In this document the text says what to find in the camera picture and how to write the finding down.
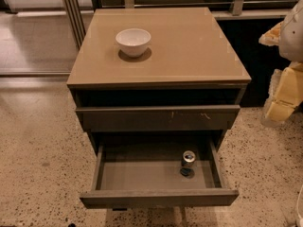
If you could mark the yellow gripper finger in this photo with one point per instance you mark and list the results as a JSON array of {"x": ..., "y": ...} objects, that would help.
[
  {"x": 271, "y": 37},
  {"x": 285, "y": 92}
]

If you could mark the redbull can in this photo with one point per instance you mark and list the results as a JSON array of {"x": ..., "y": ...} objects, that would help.
[{"x": 188, "y": 158}]

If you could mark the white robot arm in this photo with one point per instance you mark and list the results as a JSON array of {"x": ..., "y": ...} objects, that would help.
[{"x": 290, "y": 45}]

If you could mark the brown drawer cabinet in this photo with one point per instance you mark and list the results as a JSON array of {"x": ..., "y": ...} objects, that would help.
[{"x": 189, "y": 62}]

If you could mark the closed top drawer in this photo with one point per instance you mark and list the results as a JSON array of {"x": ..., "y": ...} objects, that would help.
[{"x": 170, "y": 118}]

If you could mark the open middle drawer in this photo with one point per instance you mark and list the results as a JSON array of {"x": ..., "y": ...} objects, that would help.
[{"x": 151, "y": 175}]

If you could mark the white ceramic bowl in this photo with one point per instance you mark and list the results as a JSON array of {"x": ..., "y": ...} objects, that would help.
[{"x": 133, "y": 41}]

